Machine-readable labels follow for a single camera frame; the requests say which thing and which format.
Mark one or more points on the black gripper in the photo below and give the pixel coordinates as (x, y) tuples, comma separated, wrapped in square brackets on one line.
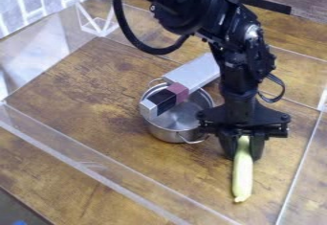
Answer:
[(243, 114)]

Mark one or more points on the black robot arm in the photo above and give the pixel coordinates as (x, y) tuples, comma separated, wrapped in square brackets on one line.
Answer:
[(228, 27)]

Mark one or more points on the clear acrylic enclosure wall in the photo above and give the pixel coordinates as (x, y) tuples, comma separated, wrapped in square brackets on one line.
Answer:
[(80, 161)]

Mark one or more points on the silver metal pot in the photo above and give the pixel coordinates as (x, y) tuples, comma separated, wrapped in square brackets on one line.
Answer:
[(173, 124)]

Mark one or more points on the black strip on table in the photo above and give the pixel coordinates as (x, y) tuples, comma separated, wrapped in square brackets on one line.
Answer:
[(267, 5)]

